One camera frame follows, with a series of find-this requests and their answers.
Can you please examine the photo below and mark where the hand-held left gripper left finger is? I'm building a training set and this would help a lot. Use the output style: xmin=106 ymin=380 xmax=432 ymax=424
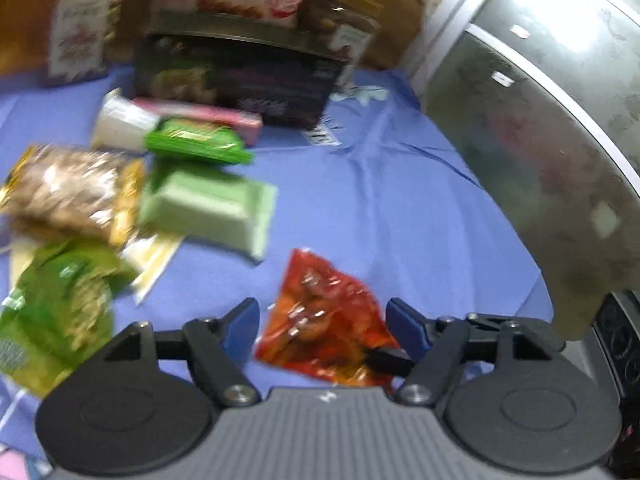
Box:
xmin=102 ymin=297 xmax=262 ymax=407

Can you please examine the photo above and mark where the brown snack jar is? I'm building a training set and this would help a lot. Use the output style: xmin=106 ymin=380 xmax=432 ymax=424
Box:
xmin=300 ymin=0 xmax=383 ymax=63

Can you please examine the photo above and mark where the white label nut jar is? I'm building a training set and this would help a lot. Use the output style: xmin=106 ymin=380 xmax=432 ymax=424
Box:
xmin=47 ymin=0 xmax=128 ymax=86

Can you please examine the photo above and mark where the green snack bag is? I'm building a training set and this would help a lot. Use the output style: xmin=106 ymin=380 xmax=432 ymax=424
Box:
xmin=0 ymin=237 xmax=136 ymax=396

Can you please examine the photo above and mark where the pink snack box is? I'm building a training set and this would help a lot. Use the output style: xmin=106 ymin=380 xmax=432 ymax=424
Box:
xmin=131 ymin=97 xmax=264 ymax=147

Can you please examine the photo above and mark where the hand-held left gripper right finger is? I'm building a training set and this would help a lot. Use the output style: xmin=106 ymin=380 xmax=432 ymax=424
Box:
xmin=367 ymin=297 xmax=563 ymax=407

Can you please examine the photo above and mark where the white snack packet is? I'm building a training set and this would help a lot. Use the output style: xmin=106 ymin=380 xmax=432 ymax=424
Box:
xmin=91 ymin=88 xmax=161 ymax=151

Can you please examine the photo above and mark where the gold nut packet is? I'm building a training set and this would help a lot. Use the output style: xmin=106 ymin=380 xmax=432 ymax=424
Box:
xmin=0 ymin=145 xmax=146 ymax=247

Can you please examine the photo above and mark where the dark cardboard box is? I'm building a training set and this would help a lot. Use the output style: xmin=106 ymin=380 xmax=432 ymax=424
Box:
xmin=134 ymin=12 xmax=353 ymax=130

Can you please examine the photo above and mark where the light green snack packet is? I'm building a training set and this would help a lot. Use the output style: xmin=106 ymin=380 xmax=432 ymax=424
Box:
xmin=137 ymin=165 xmax=279 ymax=261

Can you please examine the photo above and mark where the red orange snack packet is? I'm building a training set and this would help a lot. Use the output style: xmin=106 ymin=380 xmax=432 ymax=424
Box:
xmin=254 ymin=247 xmax=403 ymax=388

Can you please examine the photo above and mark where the black dial panel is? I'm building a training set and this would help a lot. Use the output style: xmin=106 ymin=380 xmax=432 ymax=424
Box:
xmin=592 ymin=290 xmax=640 ymax=421

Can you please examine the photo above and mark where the blue printed cloth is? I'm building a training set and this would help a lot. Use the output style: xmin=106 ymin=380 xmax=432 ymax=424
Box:
xmin=0 ymin=62 xmax=553 ymax=466

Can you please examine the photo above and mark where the wooden board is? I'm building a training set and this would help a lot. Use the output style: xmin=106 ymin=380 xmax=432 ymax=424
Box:
xmin=0 ymin=0 xmax=426 ymax=73

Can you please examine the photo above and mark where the pale yellow snack packet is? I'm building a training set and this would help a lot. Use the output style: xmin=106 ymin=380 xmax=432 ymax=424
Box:
xmin=122 ymin=232 xmax=186 ymax=306

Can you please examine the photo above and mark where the silver metal appliance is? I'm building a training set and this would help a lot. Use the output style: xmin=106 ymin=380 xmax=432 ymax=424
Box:
xmin=422 ymin=0 xmax=640 ymax=338

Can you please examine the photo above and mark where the bright green snack packet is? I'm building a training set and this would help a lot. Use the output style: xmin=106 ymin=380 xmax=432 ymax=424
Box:
xmin=145 ymin=116 xmax=255 ymax=166

